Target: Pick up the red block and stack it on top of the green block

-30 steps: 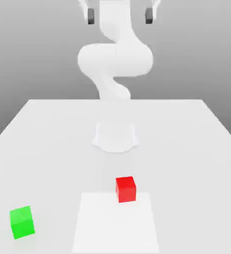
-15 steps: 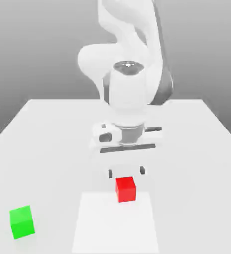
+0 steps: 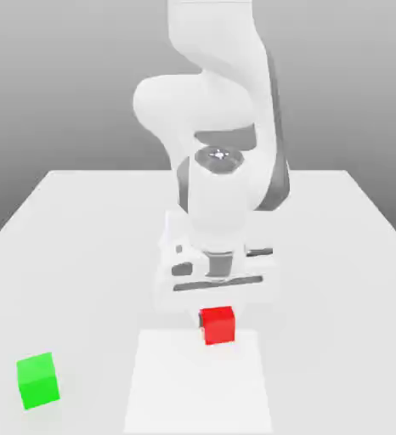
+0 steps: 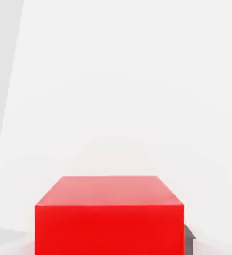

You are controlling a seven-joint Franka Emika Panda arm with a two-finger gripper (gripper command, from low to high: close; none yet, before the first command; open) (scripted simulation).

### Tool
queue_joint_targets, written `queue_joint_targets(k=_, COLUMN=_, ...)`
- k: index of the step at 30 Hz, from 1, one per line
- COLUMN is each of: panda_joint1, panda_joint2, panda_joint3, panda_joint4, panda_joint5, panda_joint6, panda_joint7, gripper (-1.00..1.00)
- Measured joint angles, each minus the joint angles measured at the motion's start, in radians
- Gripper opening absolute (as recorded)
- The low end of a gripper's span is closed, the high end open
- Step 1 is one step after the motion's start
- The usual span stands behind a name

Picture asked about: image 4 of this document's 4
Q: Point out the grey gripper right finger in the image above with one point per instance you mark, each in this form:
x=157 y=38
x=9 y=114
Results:
x=188 y=242

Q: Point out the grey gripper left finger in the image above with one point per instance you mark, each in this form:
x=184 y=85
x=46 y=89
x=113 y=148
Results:
x=27 y=249

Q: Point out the small red cube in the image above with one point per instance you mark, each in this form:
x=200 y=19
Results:
x=109 y=229

